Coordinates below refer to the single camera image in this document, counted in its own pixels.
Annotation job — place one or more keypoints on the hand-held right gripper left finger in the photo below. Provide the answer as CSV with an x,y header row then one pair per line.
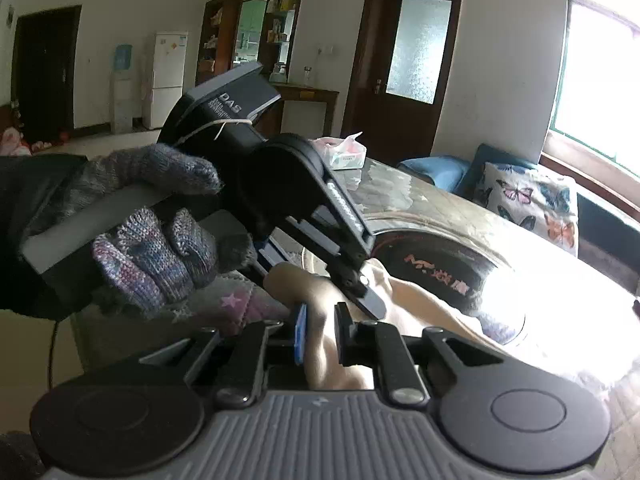
x,y
300,335

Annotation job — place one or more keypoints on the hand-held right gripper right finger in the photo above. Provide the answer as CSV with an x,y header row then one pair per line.
x,y
345,335

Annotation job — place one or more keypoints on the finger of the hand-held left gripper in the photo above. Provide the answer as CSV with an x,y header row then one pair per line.
x,y
265,257
371,305

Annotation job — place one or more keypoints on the beige garment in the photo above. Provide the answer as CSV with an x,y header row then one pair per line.
x,y
425,305

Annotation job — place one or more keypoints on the person's left forearm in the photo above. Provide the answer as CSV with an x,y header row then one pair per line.
x,y
25,185

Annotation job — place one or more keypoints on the person's left hand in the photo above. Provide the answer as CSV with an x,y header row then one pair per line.
x,y
150,260

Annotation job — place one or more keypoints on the grey star quilted table cover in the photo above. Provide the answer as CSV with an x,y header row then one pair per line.
x,y
235,305

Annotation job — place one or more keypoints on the white refrigerator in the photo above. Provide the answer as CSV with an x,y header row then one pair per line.
x,y
165,80

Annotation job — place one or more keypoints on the dark wooden console table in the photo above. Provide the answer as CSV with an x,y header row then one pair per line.
x,y
310,92

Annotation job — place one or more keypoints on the dark wooden shelf cabinet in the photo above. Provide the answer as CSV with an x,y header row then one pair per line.
x,y
225,25

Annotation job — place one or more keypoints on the water dispenser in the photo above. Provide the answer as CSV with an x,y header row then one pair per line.
x,y
122,90

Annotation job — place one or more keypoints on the white tissue box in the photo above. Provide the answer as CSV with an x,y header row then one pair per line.
x,y
345,157

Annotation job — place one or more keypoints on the dark wooden glass door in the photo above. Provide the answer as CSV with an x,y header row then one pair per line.
x,y
360,110

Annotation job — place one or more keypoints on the blue sofa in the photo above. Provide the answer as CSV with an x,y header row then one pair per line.
x,y
435,170

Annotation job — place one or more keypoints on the butterfly print pillow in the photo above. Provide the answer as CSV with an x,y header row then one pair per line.
x,y
525,200

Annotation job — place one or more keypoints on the dark wooden entrance door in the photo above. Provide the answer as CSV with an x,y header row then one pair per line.
x,y
45,75

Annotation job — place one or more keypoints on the pink cloth pile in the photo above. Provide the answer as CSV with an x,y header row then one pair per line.
x,y
12,142

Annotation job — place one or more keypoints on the green framed window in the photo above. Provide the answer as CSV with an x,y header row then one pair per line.
x,y
595,85

